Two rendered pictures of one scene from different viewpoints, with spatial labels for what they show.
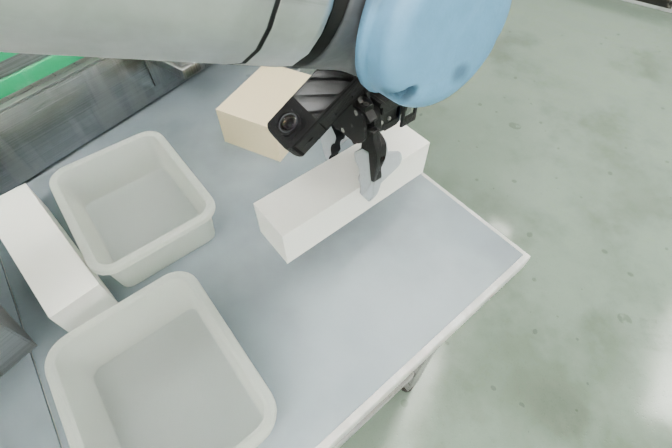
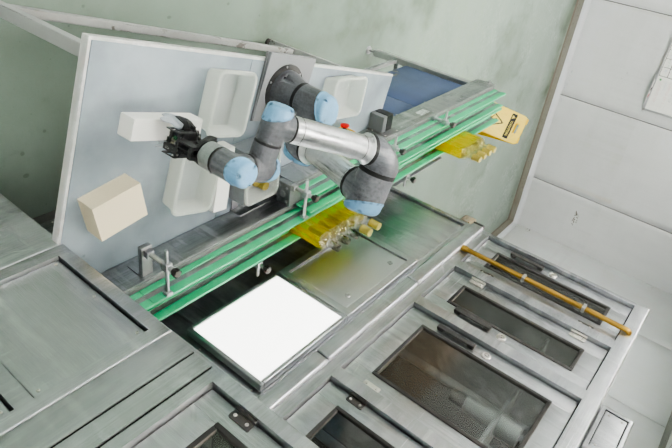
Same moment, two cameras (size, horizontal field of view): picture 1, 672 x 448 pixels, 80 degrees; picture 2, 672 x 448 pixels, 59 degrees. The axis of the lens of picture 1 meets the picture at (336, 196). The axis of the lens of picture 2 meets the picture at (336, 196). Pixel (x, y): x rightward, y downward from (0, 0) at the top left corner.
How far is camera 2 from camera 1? 1.62 m
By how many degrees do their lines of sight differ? 78
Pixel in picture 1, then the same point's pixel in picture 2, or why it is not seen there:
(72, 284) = not seen: hidden behind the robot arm
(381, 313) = (158, 70)
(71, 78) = (189, 256)
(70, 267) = not seen: hidden behind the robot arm
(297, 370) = (192, 77)
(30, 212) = (218, 195)
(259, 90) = (123, 217)
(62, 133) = (188, 239)
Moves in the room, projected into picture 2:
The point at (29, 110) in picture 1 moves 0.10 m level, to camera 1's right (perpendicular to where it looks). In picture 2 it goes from (205, 245) to (191, 232)
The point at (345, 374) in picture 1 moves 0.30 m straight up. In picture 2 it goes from (183, 63) to (254, 95)
